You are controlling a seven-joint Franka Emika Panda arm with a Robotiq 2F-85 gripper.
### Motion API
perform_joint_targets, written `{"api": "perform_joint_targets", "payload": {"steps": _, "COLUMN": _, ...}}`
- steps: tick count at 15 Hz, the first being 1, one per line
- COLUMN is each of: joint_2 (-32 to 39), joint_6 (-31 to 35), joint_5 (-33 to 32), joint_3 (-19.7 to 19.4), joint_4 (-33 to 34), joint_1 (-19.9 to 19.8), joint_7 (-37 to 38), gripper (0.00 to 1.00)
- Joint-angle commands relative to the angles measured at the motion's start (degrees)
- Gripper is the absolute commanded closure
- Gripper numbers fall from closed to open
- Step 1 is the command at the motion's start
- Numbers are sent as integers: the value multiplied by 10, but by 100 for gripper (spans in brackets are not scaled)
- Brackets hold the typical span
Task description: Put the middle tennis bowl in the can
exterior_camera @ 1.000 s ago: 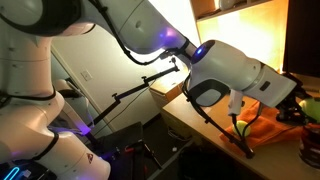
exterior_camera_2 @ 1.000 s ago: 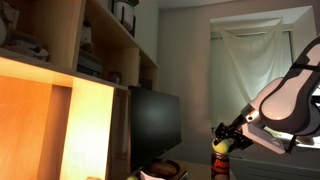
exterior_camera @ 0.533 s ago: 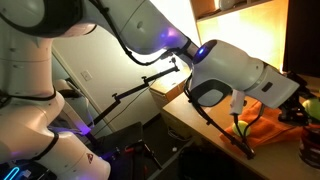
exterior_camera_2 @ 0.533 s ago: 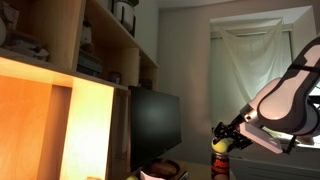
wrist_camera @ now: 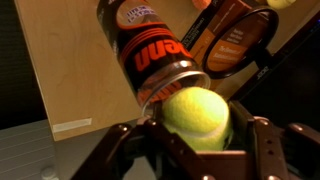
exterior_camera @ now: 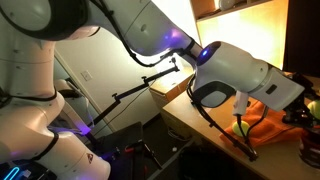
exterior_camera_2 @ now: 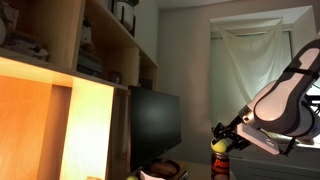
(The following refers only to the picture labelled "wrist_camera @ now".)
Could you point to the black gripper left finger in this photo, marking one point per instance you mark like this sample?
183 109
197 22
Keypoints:
113 150

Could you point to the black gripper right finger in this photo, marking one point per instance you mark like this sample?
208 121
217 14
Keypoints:
283 153

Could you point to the white tape strip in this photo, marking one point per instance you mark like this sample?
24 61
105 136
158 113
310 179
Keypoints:
71 125

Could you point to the black computer monitor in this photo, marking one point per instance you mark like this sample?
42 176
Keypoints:
293 83

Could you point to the orange and black book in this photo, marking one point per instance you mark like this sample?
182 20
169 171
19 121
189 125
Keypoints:
196 38

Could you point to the small orange object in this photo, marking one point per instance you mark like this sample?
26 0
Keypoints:
201 2

